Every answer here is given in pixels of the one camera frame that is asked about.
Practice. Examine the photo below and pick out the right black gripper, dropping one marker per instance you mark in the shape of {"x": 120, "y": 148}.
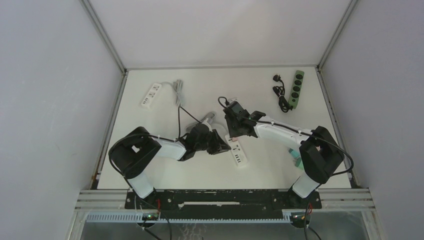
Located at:
{"x": 231, "y": 133}

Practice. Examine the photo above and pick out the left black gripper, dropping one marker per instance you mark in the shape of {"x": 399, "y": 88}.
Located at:
{"x": 219, "y": 146}

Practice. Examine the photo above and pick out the white power strip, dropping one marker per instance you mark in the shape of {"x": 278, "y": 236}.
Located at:
{"x": 237, "y": 152}
{"x": 147, "y": 101}

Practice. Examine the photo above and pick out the teal plug adapter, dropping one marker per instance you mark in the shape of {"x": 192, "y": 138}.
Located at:
{"x": 295, "y": 154}

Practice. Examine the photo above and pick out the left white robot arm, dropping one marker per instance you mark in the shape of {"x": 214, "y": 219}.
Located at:
{"x": 131, "y": 155}

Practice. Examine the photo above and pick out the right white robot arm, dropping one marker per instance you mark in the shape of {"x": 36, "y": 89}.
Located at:
{"x": 320, "y": 154}

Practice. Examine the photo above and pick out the green plug adapter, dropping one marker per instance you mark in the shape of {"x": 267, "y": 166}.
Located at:
{"x": 299, "y": 163}

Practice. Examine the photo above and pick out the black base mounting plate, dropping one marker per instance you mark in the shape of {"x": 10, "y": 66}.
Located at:
{"x": 222, "y": 203}

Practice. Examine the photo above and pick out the green power strip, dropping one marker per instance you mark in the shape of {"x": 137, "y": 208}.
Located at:
{"x": 296, "y": 88}

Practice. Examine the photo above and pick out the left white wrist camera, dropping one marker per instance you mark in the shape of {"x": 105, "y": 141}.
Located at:
{"x": 208, "y": 119}

